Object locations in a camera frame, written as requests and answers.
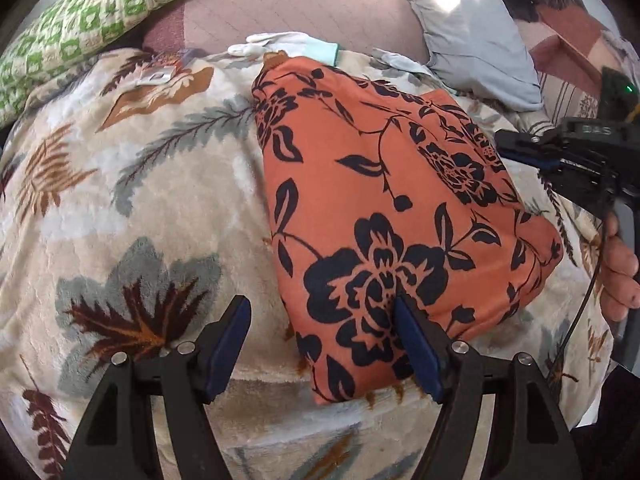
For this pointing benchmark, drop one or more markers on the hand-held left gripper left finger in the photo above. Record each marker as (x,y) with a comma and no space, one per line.
(227,355)

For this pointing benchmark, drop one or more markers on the orange black floral garment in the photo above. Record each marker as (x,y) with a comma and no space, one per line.
(380,185)

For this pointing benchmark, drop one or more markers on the person's right hand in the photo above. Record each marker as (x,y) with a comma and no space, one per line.
(622,280)

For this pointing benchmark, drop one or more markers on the green white patterned pillow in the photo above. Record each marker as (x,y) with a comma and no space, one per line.
(90,20)

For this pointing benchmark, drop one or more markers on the small clear plastic packet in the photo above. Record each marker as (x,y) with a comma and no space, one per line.
(162,72)

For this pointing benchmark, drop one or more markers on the white glove with teal cuff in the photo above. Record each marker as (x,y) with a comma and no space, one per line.
(295,42)

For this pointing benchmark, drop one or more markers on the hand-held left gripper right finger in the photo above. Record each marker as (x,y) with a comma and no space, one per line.
(420,355)

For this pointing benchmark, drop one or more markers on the brown pink patterned cloth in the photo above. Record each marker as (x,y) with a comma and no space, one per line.
(565,45)

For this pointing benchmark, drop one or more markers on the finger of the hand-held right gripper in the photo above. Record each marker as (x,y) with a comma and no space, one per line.
(520,145)

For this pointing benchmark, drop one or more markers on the beige leaf print blanket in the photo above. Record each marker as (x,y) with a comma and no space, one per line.
(150,200)

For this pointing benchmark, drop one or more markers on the pink quilted bed sheet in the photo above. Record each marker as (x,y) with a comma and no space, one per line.
(300,5)

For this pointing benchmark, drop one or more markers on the light grey pillow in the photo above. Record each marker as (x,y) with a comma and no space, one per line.
(475,45)

